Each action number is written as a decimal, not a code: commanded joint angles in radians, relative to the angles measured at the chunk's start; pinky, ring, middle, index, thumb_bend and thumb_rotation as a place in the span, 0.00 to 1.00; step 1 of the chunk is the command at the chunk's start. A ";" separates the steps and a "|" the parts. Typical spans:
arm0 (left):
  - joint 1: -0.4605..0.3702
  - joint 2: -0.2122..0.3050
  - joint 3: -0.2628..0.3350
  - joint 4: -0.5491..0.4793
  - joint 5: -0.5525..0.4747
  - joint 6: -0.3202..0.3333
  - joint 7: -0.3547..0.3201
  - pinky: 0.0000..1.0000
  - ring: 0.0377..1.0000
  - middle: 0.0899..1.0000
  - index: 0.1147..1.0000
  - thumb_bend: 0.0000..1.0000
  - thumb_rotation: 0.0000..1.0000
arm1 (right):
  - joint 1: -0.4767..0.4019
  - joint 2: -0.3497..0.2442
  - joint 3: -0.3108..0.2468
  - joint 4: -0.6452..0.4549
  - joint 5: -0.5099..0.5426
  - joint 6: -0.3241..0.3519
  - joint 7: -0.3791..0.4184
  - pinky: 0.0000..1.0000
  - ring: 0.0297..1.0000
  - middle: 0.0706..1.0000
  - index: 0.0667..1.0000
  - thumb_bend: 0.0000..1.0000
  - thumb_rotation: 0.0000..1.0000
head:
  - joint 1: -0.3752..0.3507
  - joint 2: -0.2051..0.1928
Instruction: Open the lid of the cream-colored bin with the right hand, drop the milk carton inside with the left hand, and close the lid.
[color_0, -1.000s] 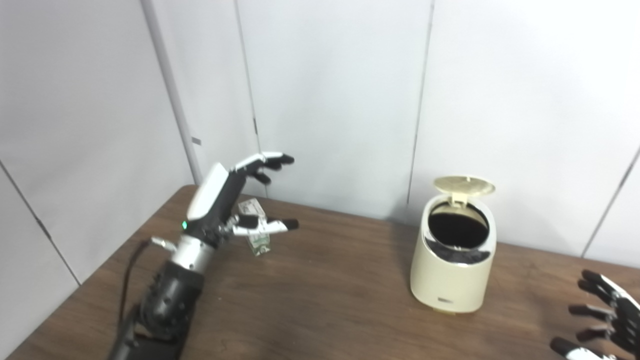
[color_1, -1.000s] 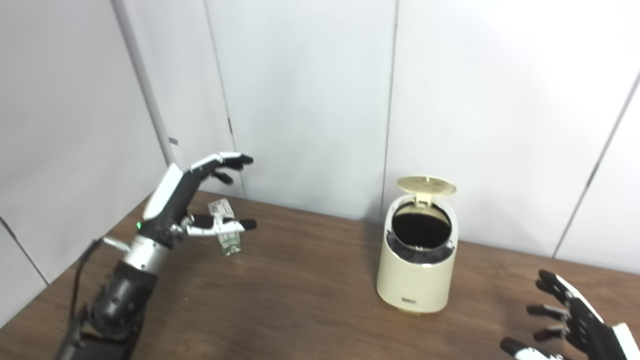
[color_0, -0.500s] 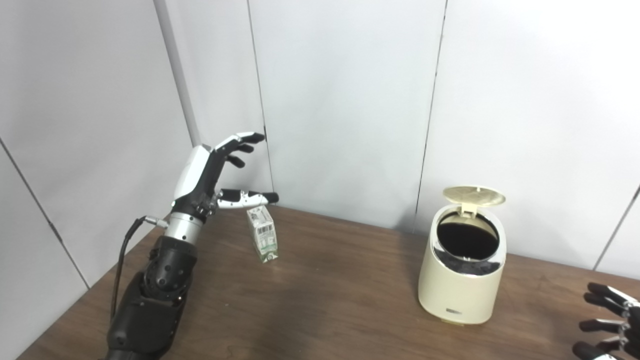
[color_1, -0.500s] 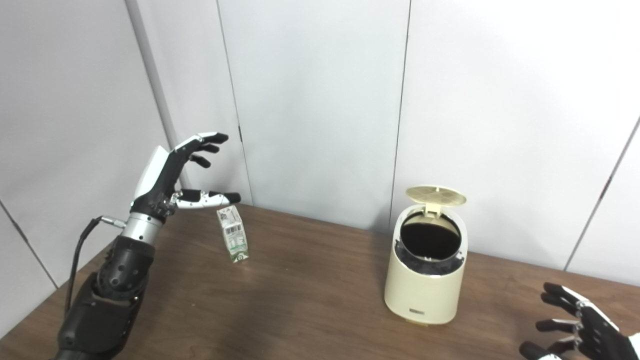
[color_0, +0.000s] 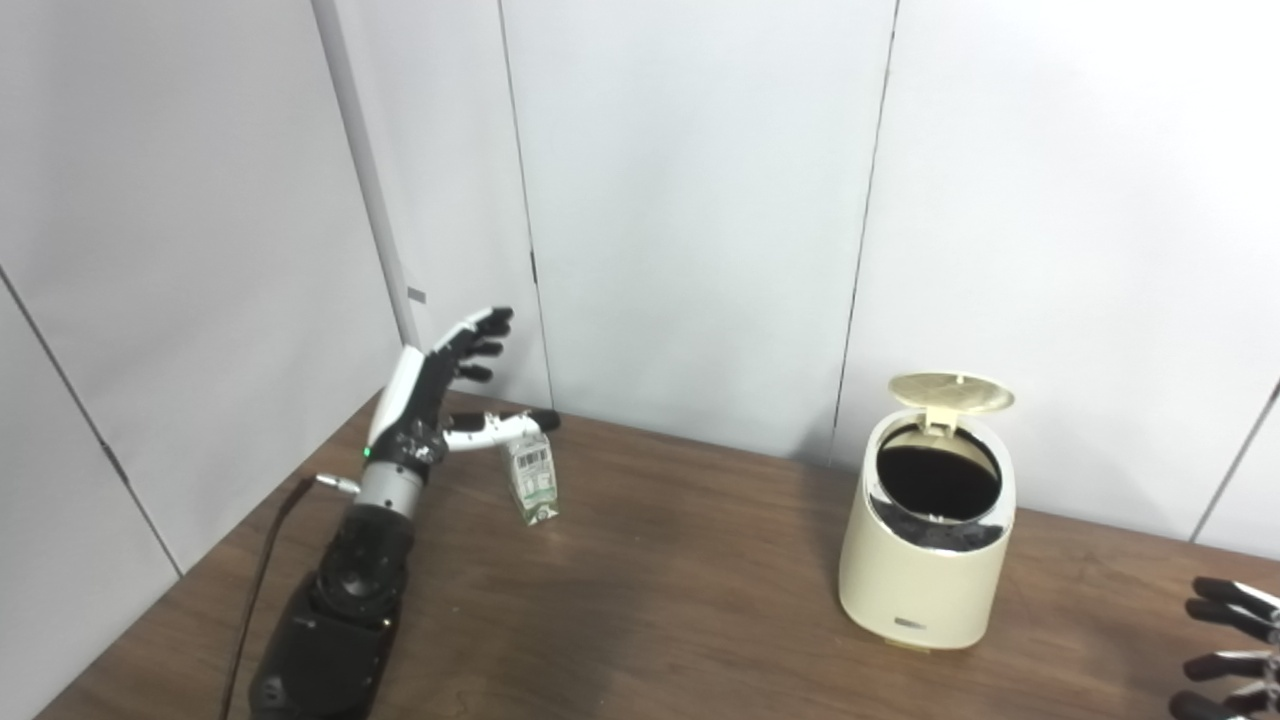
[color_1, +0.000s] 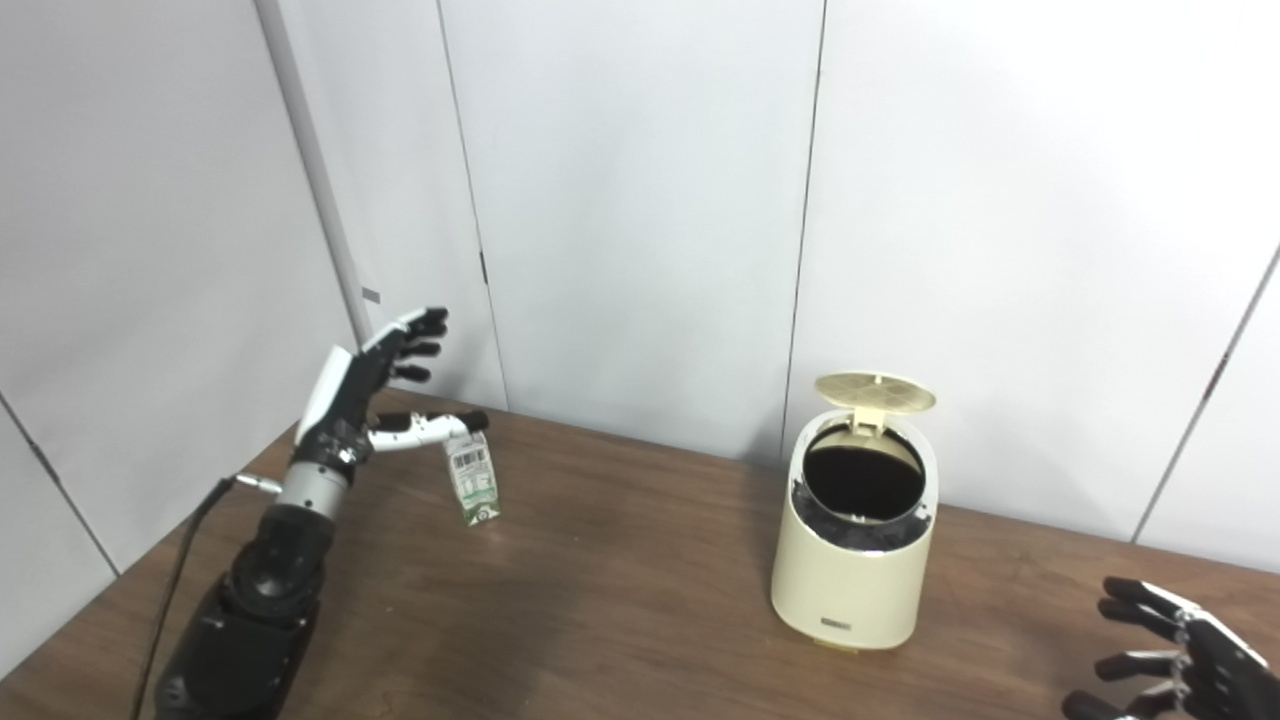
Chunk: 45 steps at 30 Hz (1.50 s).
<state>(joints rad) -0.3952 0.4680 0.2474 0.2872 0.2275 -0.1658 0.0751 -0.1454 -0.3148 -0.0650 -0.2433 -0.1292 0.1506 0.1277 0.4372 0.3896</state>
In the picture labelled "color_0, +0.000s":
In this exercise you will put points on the white green milk carton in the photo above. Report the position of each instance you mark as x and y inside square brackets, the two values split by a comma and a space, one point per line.
[530, 480]

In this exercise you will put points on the round cream bin lid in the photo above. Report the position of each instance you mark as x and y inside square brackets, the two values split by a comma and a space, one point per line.
[950, 392]

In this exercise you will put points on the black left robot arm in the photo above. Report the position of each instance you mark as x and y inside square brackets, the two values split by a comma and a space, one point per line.
[340, 620]

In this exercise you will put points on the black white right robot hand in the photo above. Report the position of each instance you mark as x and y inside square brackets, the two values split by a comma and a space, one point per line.
[1255, 690]

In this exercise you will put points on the cream-colored cylindrical trash bin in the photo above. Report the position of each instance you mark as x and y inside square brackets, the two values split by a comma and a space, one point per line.
[920, 590]

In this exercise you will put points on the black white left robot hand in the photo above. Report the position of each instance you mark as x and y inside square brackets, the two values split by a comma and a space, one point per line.
[410, 400]

